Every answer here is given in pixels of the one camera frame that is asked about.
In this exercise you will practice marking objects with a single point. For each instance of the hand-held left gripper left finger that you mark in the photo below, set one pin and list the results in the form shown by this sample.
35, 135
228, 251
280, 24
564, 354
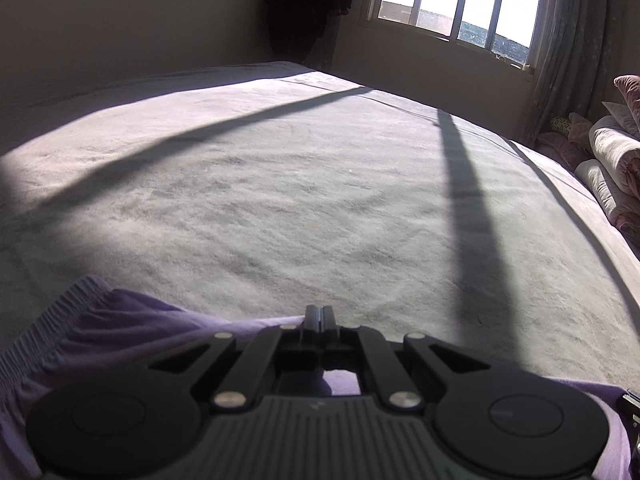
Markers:
312, 325

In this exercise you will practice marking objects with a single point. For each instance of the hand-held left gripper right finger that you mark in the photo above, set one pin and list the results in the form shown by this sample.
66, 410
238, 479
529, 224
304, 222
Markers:
329, 325

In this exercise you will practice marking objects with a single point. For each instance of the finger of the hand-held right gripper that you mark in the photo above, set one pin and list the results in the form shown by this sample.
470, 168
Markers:
631, 406

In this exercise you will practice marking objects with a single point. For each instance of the purple pants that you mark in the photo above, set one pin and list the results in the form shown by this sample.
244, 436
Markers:
100, 330

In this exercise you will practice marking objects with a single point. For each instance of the folded pink grey quilt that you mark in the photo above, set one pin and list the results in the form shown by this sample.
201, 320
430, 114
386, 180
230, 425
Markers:
615, 160

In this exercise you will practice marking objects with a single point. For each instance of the small pink cushion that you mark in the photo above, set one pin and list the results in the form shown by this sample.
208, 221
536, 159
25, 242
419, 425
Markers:
562, 147

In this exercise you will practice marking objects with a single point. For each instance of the floral patterned cushion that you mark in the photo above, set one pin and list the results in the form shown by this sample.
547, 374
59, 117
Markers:
560, 124

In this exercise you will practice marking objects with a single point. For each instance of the pink pillow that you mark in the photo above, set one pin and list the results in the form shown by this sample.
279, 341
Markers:
631, 100

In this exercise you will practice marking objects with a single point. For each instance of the dark hanging coat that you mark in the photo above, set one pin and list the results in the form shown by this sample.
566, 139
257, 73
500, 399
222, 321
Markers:
305, 5

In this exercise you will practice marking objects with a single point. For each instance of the window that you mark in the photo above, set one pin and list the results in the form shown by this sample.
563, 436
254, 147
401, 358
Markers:
450, 0

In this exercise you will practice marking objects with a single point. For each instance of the grey star-print curtain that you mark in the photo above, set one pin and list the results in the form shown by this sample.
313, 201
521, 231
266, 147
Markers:
575, 35

